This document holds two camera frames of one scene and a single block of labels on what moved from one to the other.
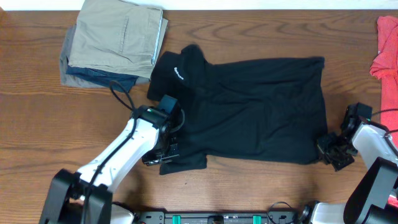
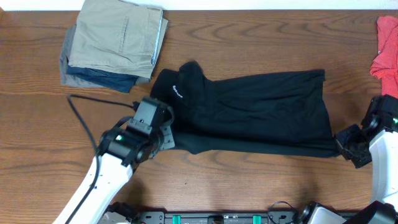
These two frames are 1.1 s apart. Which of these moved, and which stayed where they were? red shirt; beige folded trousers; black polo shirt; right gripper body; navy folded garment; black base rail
Moved: black polo shirt; right gripper body
Stayed: black base rail; navy folded garment; beige folded trousers; red shirt
